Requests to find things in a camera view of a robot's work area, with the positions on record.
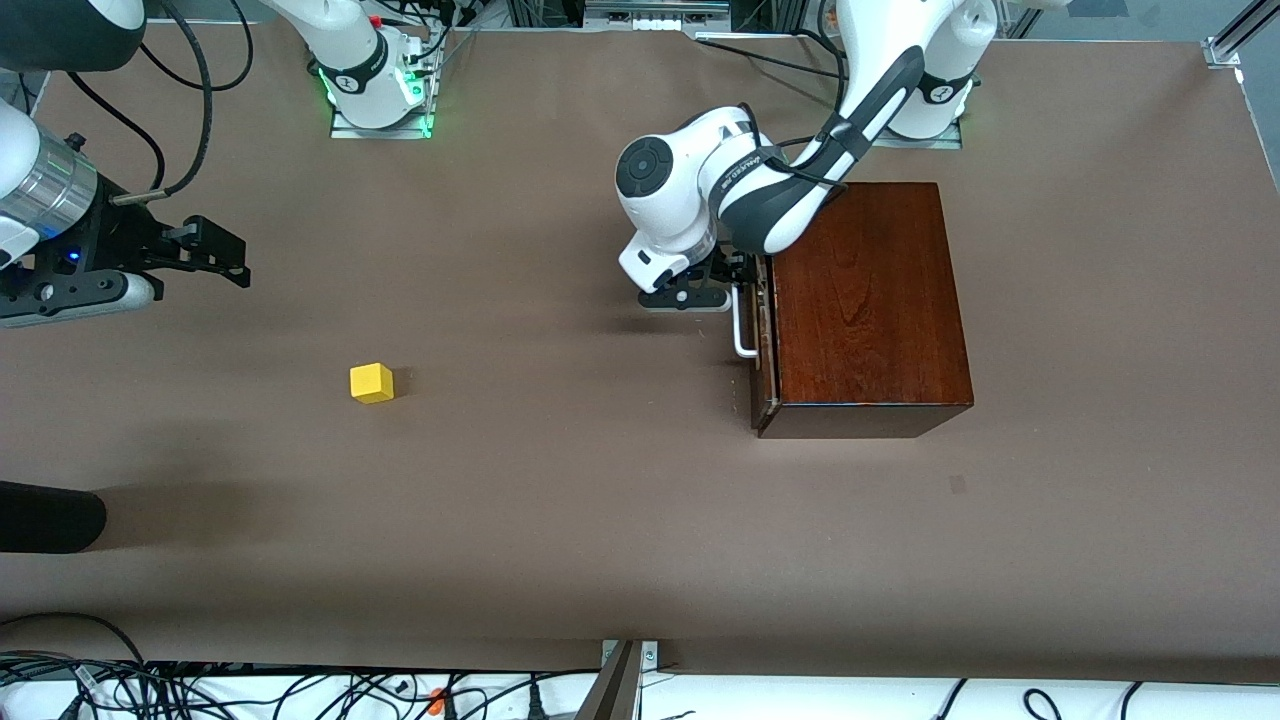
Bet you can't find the silver metal bracket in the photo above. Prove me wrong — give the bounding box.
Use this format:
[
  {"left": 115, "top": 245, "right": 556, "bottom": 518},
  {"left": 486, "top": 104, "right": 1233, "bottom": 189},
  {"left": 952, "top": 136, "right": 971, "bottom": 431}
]
[{"left": 600, "top": 640, "right": 661, "bottom": 673}]

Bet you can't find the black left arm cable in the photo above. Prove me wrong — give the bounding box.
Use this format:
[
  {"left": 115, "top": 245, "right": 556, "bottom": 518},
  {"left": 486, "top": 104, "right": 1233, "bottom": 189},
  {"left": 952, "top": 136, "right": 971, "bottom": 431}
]
[{"left": 738, "top": 100, "right": 851, "bottom": 191}]

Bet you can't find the black arched cable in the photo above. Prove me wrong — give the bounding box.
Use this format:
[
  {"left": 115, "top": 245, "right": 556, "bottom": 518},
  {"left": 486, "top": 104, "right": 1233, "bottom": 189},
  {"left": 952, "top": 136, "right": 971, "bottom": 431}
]
[{"left": 0, "top": 611, "right": 151, "bottom": 669}]

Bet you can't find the grey power strip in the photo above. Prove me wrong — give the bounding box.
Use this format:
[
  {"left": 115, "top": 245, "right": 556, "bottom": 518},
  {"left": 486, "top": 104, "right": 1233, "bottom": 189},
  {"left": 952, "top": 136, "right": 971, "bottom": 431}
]
[{"left": 585, "top": 0, "right": 731, "bottom": 33}]

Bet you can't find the dark metal bar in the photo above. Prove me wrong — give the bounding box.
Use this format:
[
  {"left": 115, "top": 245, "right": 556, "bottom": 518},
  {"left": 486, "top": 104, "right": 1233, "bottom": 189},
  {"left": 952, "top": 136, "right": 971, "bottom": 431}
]
[{"left": 575, "top": 640, "right": 641, "bottom": 720}]

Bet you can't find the yellow cube block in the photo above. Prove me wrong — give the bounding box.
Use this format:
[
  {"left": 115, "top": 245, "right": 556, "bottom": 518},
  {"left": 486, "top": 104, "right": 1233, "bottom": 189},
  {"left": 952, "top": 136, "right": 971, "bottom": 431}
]
[{"left": 350, "top": 363, "right": 395, "bottom": 405}]

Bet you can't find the thick black cable metal plug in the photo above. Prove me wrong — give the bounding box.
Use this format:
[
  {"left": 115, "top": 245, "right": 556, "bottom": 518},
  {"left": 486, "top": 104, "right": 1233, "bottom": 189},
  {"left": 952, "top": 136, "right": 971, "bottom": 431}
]
[{"left": 108, "top": 0, "right": 211, "bottom": 206}]

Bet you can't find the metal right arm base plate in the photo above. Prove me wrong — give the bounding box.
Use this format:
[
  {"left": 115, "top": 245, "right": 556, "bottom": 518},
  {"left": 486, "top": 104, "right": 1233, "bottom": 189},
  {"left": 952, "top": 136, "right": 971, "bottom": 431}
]
[{"left": 330, "top": 60, "right": 434, "bottom": 140}]

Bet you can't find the black rounded object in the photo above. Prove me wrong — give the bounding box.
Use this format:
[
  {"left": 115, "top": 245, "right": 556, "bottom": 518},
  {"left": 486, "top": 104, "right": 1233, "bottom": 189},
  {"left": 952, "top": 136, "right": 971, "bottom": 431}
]
[{"left": 0, "top": 481, "right": 108, "bottom": 554}]

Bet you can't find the aluminium frame profile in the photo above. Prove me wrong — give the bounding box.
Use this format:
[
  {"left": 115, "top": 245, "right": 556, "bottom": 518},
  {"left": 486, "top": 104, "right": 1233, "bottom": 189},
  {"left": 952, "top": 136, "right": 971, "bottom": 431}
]
[{"left": 1203, "top": 0, "right": 1280, "bottom": 69}]

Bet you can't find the dark brown wooden cabinet box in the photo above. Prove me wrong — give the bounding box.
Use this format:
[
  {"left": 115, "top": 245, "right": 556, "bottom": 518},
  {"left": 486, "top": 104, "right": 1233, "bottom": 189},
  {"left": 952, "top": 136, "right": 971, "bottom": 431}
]
[{"left": 752, "top": 181, "right": 975, "bottom": 440}]

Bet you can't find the thin black cable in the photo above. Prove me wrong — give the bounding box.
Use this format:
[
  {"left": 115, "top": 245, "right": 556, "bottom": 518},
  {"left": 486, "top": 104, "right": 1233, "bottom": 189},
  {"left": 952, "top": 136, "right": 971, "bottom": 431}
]
[{"left": 62, "top": 72, "right": 164, "bottom": 193}]

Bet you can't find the black looped cable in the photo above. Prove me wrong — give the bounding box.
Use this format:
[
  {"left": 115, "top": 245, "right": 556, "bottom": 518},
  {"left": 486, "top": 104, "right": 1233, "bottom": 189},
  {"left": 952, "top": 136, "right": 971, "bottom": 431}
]
[{"left": 138, "top": 0, "right": 253, "bottom": 93}]

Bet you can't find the long black cable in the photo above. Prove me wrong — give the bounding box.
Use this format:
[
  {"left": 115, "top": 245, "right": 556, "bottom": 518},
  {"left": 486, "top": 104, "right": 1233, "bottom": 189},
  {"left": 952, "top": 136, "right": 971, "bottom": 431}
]
[{"left": 693, "top": 35, "right": 849, "bottom": 81}]

